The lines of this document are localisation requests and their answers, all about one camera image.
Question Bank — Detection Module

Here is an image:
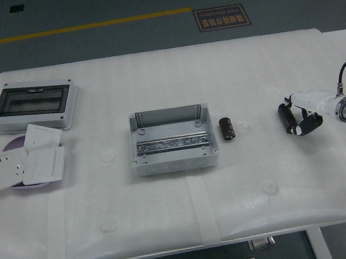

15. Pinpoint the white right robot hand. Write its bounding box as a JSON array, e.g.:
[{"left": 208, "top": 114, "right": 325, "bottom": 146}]
[{"left": 276, "top": 85, "right": 345, "bottom": 139}]

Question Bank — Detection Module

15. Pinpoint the black cylindrical battery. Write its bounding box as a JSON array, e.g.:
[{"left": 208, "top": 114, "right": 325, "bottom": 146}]
[
  {"left": 218, "top": 115, "right": 237, "bottom": 143},
  {"left": 278, "top": 102, "right": 296, "bottom": 135}
]

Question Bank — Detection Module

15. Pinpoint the open grey junction box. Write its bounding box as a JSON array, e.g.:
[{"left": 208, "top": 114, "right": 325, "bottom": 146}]
[{"left": 124, "top": 99, "right": 224, "bottom": 180}]

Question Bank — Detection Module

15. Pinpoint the grey box with clear cover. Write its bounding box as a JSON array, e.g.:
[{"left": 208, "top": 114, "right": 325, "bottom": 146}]
[{"left": 0, "top": 72, "right": 86, "bottom": 141}]

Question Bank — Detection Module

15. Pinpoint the black floor sign orange text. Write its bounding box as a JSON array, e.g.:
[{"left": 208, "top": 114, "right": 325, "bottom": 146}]
[{"left": 192, "top": 2, "right": 253, "bottom": 35}]

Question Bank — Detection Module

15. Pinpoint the white table leg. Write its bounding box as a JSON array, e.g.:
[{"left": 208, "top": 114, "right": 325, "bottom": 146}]
[{"left": 304, "top": 226, "right": 334, "bottom": 259}]

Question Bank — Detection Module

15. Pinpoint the white tape strip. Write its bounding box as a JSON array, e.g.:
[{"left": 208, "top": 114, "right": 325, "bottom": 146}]
[
  {"left": 186, "top": 174, "right": 222, "bottom": 247},
  {"left": 37, "top": 191, "right": 75, "bottom": 259}
]

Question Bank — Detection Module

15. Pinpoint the white foam table mat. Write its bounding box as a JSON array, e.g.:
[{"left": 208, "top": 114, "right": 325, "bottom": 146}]
[{"left": 0, "top": 21, "right": 346, "bottom": 259}]

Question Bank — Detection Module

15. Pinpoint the purple round plate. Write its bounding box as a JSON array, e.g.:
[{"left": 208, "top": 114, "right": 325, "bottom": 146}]
[{"left": 0, "top": 129, "right": 70, "bottom": 195}]

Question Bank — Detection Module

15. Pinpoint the black floor outlet cover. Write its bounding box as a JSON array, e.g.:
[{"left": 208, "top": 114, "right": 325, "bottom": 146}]
[{"left": 7, "top": 3, "right": 26, "bottom": 15}]

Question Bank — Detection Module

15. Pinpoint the metal DIN rail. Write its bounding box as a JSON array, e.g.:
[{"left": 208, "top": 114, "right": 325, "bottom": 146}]
[{"left": 134, "top": 130, "right": 207, "bottom": 157}]

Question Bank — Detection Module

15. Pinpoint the metal table bracket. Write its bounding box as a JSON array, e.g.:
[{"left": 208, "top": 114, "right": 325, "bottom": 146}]
[{"left": 247, "top": 235, "right": 277, "bottom": 253}]

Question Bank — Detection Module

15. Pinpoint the white wall switch panel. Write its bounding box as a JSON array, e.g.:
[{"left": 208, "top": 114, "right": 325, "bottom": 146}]
[
  {"left": 18, "top": 145, "right": 70, "bottom": 186},
  {"left": 21, "top": 119, "right": 66, "bottom": 153}
]

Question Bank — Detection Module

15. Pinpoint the white wall socket panel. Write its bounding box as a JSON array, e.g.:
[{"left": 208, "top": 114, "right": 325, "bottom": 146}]
[{"left": 0, "top": 147, "right": 35, "bottom": 191}]

